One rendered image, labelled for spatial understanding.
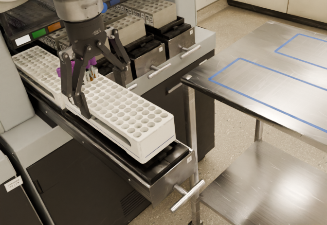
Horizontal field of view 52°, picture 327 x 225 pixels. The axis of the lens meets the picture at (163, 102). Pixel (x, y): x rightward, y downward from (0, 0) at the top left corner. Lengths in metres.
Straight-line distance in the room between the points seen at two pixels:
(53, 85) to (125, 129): 0.30
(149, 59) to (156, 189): 0.53
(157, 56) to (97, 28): 0.49
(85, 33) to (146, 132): 0.22
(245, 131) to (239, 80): 1.07
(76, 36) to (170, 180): 0.35
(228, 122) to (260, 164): 0.65
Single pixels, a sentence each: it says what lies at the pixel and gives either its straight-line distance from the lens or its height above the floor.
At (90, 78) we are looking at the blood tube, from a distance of 0.84.
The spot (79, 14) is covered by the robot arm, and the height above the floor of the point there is 1.11.
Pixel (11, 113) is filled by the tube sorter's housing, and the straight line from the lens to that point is 1.02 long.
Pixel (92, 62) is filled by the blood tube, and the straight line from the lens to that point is 0.83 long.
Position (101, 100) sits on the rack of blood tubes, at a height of 0.89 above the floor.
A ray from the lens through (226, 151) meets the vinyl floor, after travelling 1.86.
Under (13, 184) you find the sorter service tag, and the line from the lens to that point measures 1.03.
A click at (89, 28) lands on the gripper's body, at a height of 1.07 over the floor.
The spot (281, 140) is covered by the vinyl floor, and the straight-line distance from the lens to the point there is 1.95.
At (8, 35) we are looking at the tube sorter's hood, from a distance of 0.92.
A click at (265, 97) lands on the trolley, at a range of 0.87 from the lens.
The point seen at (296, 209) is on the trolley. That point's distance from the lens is 1.32.
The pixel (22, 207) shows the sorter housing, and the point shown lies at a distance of 1.10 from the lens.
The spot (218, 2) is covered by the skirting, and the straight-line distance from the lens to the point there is 3.42.
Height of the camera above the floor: 1.34
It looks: 38 degrees down
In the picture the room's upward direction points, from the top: 7 degrees counter-clockwise
